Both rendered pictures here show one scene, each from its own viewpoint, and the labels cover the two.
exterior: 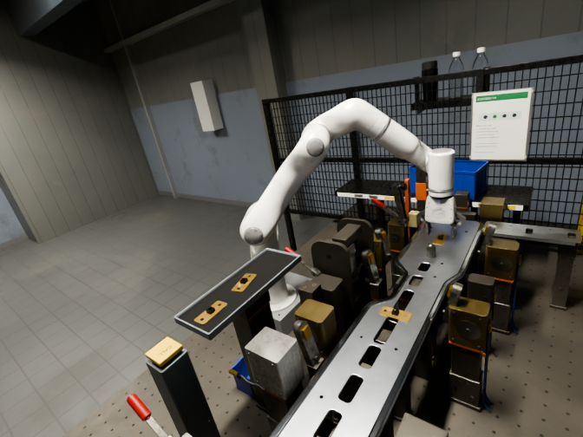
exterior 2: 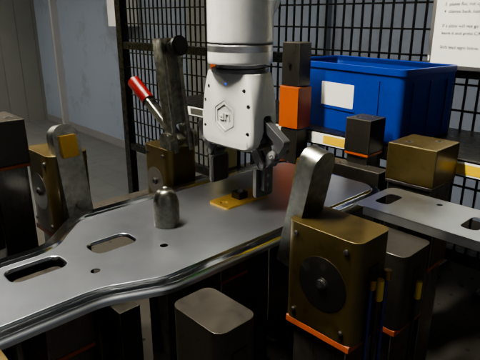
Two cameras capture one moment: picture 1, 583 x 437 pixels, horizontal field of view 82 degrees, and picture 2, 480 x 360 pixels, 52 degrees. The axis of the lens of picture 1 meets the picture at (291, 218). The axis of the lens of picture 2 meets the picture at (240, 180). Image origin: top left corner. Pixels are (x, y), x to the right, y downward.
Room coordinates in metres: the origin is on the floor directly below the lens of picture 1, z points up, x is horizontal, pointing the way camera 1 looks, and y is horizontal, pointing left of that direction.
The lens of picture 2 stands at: (0.45, -0.61, 1.25)
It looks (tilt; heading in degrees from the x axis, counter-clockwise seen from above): 19 degrees down; 6
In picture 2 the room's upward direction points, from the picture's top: straight up
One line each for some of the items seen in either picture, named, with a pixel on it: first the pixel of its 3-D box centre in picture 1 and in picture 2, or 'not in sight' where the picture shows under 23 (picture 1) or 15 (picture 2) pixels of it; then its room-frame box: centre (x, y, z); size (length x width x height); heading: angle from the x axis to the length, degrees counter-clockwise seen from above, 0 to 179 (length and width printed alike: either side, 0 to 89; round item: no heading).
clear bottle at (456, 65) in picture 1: (455, 75); not in sight; (1.65, -0.89, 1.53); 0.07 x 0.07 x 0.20
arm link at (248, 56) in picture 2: (440, 190); (238, 55); (1.10, -0.54, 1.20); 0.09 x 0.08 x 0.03; 49
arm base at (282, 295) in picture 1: (271, 280); not in sight; (1.21, 0.13, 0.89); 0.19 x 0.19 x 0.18
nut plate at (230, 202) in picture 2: (440, 238); (239, 195); (1.10, -0.54, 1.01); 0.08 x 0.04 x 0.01; 139
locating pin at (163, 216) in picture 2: (430, 251); (166, 211); (1.00, -0.46, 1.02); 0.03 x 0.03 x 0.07
